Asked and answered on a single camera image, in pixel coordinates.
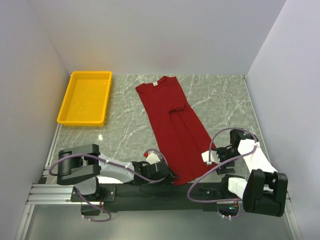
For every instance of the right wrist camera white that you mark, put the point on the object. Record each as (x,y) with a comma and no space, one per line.
(210,157)

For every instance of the yellow plastic tray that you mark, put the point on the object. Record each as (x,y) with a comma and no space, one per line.
(86,98)

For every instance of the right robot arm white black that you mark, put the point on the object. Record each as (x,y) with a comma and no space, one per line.
(265,190)

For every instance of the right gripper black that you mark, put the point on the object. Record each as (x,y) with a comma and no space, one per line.
(223,160)

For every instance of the red t shirt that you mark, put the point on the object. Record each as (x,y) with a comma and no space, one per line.
(180,135)

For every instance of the black base beam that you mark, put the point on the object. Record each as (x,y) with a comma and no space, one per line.
(157,197)

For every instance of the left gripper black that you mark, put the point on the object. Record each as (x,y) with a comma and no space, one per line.
(166,175)

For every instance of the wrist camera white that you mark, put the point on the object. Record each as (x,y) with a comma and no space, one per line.
(210,157)
(151,157)

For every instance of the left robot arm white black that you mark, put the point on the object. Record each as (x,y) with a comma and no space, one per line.
(81,166)

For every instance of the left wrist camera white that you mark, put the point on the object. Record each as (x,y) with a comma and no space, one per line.
(151,157)

